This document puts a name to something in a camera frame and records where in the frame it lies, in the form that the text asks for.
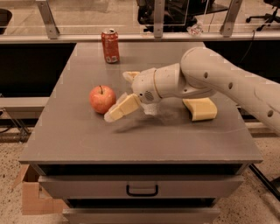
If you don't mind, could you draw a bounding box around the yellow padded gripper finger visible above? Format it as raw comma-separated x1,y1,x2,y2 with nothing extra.
122,72,139,84
104,93,141,123

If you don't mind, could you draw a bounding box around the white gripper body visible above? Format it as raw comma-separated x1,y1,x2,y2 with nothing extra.
131,68,160,104

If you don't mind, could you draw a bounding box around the red apple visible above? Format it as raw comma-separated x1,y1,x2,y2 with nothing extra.
89,85,116,115

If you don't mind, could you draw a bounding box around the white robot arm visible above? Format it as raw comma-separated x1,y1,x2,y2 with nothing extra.
104,47,280,134

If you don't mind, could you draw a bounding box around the red soda can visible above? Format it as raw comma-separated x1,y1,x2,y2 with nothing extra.
101,29,120,64

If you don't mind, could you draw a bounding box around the yellow sponge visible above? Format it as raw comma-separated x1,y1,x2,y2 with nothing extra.
182,98,218,122

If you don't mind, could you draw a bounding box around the grey drawer cabinet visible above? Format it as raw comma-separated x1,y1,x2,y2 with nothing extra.
18,41,263,224

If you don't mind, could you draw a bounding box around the crumpled clear plastic wrapper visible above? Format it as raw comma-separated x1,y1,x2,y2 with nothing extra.
186,22,203,36

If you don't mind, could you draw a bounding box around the black office chair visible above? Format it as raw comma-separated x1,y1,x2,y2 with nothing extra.
136,0,228,32

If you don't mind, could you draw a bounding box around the lower grey drawer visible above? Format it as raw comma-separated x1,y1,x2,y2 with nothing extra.
63,208,220,224

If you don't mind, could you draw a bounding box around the cardboard box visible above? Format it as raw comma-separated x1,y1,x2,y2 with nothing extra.
12,164,67,215

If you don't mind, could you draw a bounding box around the black office chair base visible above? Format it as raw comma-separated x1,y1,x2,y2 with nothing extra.
246,0,280,32

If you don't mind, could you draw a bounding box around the middle metal railing post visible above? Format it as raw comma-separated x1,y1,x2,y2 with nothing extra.
153,0,165,39

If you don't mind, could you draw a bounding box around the metal railing post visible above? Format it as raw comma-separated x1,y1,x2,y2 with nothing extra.
220,0,242,38
36,0,60,39
153,0,165,39

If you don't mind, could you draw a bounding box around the upper drawer with black handle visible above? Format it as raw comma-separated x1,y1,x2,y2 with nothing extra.
38,175,243,200

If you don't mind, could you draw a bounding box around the right metal railing post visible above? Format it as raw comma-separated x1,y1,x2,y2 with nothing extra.
220,0,242,38

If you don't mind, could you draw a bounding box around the left metal railing post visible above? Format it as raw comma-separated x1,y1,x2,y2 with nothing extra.
36,0,60,39

